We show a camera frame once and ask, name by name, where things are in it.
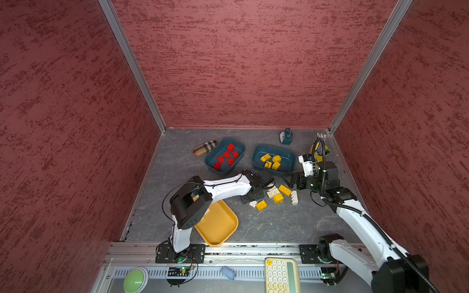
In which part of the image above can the left circuit board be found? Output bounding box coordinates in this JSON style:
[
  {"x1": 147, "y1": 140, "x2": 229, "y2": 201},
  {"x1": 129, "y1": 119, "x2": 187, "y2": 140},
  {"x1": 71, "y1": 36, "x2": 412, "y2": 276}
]
[{"x1": 167, "y1": 267, "x2": 191, "y2": 278}]

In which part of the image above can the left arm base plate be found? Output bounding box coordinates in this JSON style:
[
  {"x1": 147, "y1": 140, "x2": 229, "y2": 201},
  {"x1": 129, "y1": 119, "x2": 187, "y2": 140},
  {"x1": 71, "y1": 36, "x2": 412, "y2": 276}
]
[{"x1": 155, "y1": 242, "x2": 206, "y2": 264}]

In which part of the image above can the right circuit board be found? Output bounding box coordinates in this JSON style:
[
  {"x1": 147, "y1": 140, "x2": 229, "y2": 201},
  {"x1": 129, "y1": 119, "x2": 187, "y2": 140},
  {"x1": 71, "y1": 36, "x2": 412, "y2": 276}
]
[{"x1": 320, "y1": 267, "x2": 339, "y2": 283}]

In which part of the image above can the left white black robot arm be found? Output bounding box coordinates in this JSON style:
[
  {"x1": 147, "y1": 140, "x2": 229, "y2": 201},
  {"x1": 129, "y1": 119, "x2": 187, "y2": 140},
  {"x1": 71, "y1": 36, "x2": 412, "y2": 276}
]
[{"x1": 169, "y1": 170, "x2": 275, "y2": 253}]

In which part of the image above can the teal plastic bin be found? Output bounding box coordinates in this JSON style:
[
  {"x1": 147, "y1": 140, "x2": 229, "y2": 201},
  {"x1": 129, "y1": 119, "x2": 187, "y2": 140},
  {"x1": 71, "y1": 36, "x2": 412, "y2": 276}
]
[
  {"x1": 252, "y1": 144, "x2": 296, "y2": 176},
  {"x1": 205, "y1": 137, "x2": 245, "y2": 176}
]

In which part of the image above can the teal white small bottle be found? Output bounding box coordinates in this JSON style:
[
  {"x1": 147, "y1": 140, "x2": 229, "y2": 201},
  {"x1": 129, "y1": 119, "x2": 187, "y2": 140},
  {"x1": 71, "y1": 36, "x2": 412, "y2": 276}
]
[{"x1": 279, "y1": 128, "x2": 293, "y2": 145}]

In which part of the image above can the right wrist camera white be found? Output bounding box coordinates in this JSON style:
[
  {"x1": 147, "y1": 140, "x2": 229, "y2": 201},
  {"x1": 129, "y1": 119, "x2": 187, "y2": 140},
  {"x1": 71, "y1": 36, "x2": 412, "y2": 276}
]
[{"x1": 298, "y1": 154, "x2": 315, "y2": 177}]

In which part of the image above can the white lego cluster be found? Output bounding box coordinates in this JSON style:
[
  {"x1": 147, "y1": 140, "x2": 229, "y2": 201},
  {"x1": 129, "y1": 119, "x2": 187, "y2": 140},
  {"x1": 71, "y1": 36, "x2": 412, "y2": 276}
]
[{"x1": 266, "y1": 186, "x2": 280, "y2": 199}]

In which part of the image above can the yellow pen cup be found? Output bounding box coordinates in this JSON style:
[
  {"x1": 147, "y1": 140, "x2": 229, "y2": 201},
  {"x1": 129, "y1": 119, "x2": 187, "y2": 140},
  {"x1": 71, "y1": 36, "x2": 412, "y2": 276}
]
[{"x1": 310, "y1": 140, "x2": 330, "y2": 162}]

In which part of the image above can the green push button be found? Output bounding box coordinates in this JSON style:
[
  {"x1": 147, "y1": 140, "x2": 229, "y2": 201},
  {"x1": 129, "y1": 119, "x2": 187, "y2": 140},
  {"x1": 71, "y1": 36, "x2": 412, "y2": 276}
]
[{"x1": 123, "y1": 267, "x2": 149, "y2": 293}]

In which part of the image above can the red lego long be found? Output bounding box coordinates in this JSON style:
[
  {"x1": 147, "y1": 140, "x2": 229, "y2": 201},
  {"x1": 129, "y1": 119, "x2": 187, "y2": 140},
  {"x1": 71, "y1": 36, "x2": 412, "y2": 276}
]
[{"x1": 213, "y1": 162, "x2": 222, "y2": 171}]

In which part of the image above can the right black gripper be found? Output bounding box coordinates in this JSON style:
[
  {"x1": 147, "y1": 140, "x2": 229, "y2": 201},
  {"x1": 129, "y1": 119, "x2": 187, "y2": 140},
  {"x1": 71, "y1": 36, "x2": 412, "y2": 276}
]
[{"x1": 281, "y1": 170, "x2": 326, "y2": 193}]

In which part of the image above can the plaid fabric pouch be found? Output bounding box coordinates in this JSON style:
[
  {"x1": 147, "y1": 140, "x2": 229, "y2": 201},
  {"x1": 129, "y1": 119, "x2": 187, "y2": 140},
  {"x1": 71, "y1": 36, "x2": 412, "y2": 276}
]
[{"x1": 193, "y1": 140, "x2": 218, "y2": 157}]

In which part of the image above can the yellow lego bottom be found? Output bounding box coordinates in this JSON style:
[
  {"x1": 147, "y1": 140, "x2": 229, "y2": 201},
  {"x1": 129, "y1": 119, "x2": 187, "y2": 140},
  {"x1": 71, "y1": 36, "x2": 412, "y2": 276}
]
[{"x1": 255, "y1": 200, "x2": 267, "y2": 211}]

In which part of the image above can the small blue grey cylinder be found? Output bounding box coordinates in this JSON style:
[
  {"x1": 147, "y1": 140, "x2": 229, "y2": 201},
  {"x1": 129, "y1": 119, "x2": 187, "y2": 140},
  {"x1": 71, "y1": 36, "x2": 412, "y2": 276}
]
[{"x1": 221, "y1": 266, "x2": 236, "y2": 281}]

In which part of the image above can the left teal plastic bin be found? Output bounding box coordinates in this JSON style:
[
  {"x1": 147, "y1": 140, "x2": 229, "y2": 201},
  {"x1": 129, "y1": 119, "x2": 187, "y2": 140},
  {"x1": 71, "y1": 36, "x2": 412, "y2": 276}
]
[{"x1": 205, "y1": 137, "x2": 245, "y2": 176}]

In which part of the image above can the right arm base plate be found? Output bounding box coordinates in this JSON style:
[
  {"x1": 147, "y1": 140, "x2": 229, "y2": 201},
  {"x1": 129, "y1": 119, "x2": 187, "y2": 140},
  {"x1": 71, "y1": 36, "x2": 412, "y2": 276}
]
[{"x1": 299, "y1": 242, "x2": 341, "y2": 265}]

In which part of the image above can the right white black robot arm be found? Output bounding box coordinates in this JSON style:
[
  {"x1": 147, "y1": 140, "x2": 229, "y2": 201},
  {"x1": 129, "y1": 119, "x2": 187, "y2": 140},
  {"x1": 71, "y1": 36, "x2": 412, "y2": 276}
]
[{"x1": 282, "y1": 161, "x2": 438, "y2": 293}]

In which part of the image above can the right teal plastic bin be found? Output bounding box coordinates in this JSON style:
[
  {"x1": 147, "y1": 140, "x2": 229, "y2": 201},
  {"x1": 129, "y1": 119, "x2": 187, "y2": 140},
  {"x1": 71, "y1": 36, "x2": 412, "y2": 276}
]
[{"x1": 252, "y1": 144, "x2": 296, "y2": 176}]

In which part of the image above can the yellow plastic tray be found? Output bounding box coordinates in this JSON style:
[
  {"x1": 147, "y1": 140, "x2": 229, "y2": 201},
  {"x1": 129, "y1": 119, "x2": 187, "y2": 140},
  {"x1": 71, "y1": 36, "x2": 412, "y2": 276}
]
[{"x1": 195, "y1": 200, "x2": 239, "y2": 247}]

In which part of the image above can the cream green calculator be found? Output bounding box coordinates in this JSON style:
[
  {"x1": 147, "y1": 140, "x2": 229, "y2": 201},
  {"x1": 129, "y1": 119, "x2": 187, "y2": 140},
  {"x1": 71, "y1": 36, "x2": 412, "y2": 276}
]
[{"x1": 265, "y1": 258, "x2": 300, "y2": 293}]

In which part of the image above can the circuit board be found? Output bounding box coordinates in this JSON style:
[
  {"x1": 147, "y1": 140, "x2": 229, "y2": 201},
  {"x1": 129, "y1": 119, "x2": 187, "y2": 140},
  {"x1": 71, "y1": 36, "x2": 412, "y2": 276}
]
[
  {"x1": 167, "y1": 267, "x2": 191, "y2": 278},
  {"x1": 320, "y1": 267, "x2": 339, "y2": 283}
]

